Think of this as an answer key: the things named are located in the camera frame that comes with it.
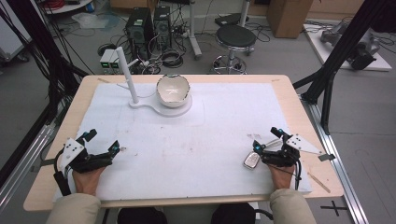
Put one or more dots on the clear plastic sheet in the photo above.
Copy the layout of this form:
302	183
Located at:
90	21

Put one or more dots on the aluminium rail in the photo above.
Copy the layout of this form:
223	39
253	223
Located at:
339	174
25	161

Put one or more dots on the person's left hand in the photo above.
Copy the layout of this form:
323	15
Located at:
88	182

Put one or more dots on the person's right hand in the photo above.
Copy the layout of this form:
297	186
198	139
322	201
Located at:
282	178

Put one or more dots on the slim black computer tower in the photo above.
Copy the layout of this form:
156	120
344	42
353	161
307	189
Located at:
162	26

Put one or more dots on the person's right leg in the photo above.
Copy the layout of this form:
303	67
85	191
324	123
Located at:
233	215

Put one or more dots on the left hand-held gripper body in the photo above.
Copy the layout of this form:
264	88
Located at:
72	153

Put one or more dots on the white power supply box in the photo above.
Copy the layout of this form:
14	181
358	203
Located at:
106	59
115	60

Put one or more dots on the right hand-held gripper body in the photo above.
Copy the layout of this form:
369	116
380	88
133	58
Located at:
280	156

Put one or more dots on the grey tape piece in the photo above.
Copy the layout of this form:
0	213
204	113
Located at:
45	163

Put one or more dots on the silver car key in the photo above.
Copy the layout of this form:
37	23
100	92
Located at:
251	160

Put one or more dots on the person's left leg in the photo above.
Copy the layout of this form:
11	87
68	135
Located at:
141	216

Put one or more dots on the white floor board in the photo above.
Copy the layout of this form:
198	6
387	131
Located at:
323	53

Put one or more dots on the black tape piece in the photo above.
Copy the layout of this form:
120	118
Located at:
327	157

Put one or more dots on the wooden table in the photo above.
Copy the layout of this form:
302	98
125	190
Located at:
295	93

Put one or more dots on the person's leg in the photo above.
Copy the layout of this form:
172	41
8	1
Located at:
233	215
141	216

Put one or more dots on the large black computer tower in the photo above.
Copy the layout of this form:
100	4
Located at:
139	29

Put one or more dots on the cardboard box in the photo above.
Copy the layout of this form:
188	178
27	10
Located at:
289	17

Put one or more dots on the white ceramic bowl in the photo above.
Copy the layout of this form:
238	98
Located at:
173	90

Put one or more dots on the black round stool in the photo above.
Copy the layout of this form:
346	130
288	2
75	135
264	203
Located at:
235	35

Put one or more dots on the thin wooden stick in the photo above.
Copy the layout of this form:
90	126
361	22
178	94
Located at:
319	182

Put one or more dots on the white table mat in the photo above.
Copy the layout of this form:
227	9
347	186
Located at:
186	149

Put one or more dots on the black metal frame strut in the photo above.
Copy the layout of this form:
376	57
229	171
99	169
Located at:
342	46

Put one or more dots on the white stand with post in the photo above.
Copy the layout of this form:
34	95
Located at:
127	74

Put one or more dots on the grey robot equipment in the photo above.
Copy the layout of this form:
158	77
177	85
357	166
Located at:
362	46

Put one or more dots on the black flat floor pedal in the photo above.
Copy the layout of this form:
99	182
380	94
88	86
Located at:
230	19

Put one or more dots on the white desk leg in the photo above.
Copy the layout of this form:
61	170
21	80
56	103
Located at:
193	34

